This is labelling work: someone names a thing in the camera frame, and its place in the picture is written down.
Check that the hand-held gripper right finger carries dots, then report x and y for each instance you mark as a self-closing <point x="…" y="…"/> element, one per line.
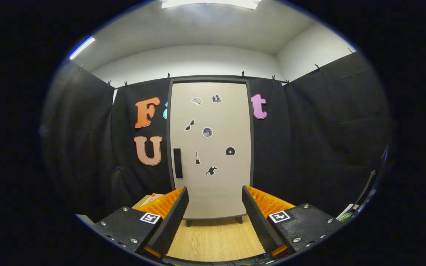
<point x="259" y="221"/>

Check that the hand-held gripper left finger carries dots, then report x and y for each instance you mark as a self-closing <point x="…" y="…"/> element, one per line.
<point x="170" y="221"/>

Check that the beige shoe cabinet door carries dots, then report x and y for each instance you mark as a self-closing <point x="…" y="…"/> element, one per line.
<point x="227" y="122"/>

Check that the grey shoe cabinet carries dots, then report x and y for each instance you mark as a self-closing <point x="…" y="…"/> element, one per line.
<point x="209" y="79"/>

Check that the stack of books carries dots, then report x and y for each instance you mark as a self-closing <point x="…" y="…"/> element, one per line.
<point x="154" y="197"/>

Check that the row of black cloth clips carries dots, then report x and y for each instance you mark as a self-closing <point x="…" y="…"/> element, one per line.
<point x="243" y="75"/>

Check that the ceiling strip light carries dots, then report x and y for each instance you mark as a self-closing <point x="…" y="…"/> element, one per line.
<point x="82" y="48"/>

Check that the ceiling light panel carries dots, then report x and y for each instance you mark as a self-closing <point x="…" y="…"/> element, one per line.
<point x="209" y="3"/>

